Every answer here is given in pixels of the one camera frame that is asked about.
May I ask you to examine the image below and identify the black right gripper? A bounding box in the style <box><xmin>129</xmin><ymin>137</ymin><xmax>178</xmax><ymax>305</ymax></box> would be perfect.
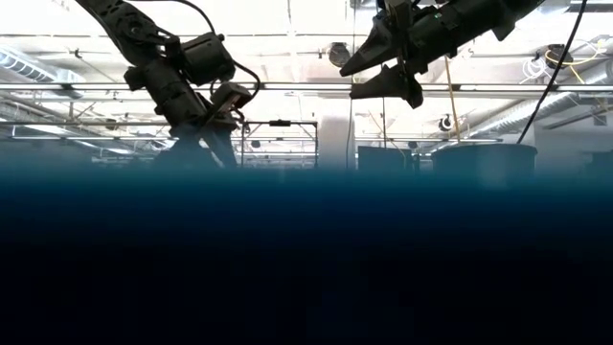
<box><xmin>338</xmin><ymin>0</ymin><xmax>480</xmax><ymax>110</ymax></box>

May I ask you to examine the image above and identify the white column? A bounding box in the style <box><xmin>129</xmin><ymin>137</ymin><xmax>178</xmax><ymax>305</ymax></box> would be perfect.
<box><xmin>318</xmin><ymin>108</ymin><xmax>356</xmax><ymax>170</ymax></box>

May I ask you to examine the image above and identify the long ceiling light bar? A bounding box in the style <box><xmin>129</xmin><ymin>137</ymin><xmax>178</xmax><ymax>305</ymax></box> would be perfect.
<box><xmin>0</xmin><ymin>81</ymin><xmax>613</xmax><ymax>93</ymax></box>

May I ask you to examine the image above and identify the dark background panel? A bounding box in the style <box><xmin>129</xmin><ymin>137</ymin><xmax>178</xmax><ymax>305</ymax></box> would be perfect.
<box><xmin>356</xmin><ymin>145</ymin><xmax>416</xmax><ymax>174</ymax></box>

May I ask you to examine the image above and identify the black plastic bucket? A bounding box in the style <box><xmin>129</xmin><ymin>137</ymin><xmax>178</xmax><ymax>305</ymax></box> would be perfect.
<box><xmin>430</xmin><ymin>142</ymin><xmax>538</xmax><ymax>191</ymax></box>

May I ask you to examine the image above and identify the yellow hanging cord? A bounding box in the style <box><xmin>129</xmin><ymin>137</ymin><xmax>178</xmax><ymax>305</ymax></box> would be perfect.
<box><xmin>443</xmin><ymin>55</ymin><xmax>462</xmax><ymax>144</ymax></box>

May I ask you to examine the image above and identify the black left wrist camera cable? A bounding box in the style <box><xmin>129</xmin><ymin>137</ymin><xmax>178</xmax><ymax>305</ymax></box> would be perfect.
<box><xmin>176</xmin><ymin>0</ymin><xmax>262</xmax><ymax>121</ymax></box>

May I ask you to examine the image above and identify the black background frame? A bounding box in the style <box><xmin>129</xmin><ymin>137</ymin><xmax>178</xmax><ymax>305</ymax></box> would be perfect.
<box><xmin>239</xmin><ymin>119</ymin><xmax>320</xmax><ymax>170</ymax></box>

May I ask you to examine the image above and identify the silver ceiling air duct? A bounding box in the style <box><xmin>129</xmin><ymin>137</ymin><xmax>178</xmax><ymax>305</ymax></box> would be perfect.
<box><xmin>0</xmin><ymin>45</ymin><xmax>86</xmax><ymax>101</ymax></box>

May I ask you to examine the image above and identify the silver flexible duct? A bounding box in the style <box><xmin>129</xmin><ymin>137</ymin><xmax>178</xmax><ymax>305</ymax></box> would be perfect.
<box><xmin>466</xmin><ymin>61</ymin><xmax>613</xmax><ymax>141</ymax></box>

